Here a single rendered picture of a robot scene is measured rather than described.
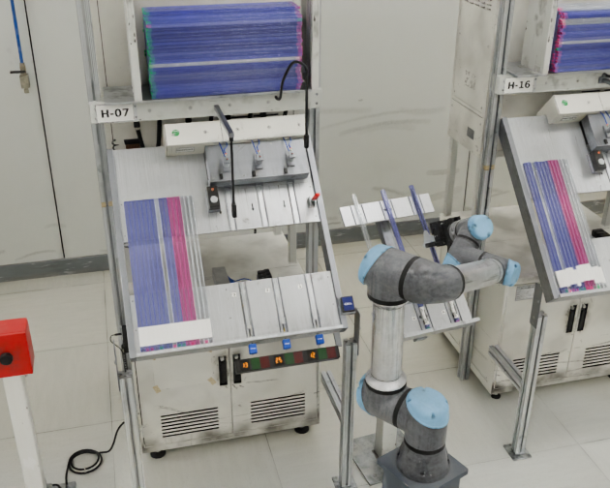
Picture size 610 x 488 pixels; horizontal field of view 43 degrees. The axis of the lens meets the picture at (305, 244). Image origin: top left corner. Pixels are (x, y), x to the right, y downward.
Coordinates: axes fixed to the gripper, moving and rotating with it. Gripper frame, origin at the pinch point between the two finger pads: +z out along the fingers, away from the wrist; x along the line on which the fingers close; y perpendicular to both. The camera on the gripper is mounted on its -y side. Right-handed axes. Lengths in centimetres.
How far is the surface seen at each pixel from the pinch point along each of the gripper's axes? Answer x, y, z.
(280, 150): 42, 42, 14
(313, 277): 40.8, -2.5, 8.5
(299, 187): 36.5, 28.9, 16.3
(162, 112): 78, 61, 15
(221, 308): 73, -6, 10
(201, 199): 70, 30, 19
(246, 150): 53, 44, 15
